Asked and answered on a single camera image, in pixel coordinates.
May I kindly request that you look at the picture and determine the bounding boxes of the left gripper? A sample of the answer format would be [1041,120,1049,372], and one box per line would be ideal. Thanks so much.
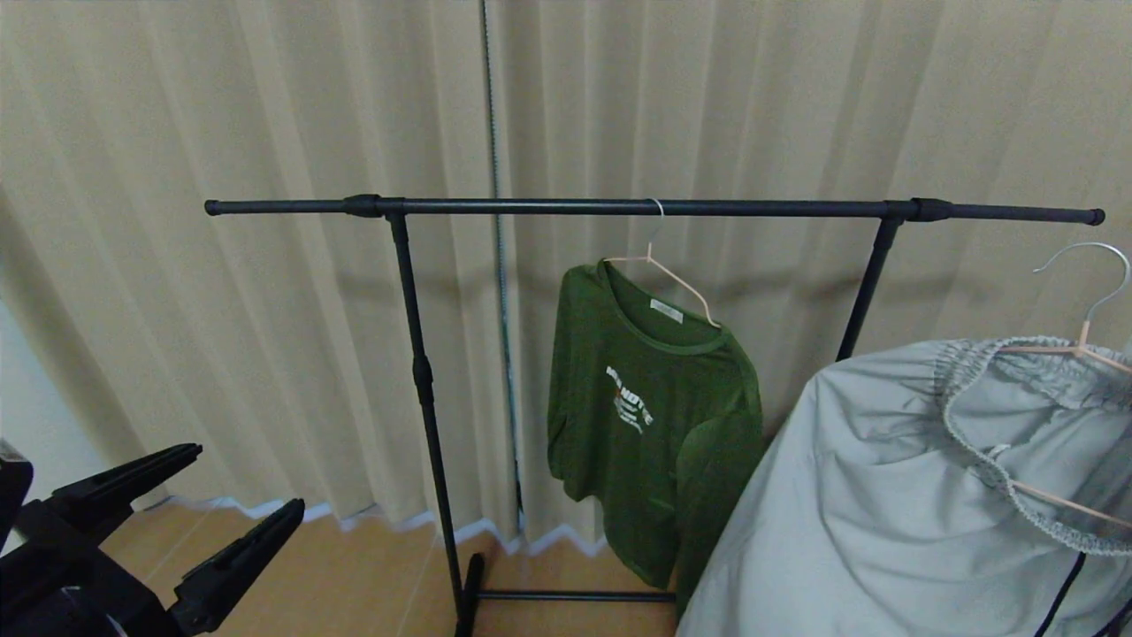
[0,438,306,637]

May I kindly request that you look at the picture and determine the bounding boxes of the black clothes rack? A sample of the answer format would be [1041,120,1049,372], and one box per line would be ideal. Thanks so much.
[203,195,1106,637]

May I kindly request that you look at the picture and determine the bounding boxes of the beige curtain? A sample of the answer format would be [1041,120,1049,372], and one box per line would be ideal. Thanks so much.
[0,0,1132,554]

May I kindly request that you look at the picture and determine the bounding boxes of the pink clothes hanger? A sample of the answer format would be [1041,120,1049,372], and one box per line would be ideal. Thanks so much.
[604,199,723,330]
[995,242,1132,532]

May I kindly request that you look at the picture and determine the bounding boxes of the pale grey shorts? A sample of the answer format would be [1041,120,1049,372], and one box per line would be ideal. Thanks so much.
[677,336,1132,637]

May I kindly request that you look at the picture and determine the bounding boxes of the green printed sleeveless shirt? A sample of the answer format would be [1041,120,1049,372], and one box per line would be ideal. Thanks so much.
[547,259,766,620]

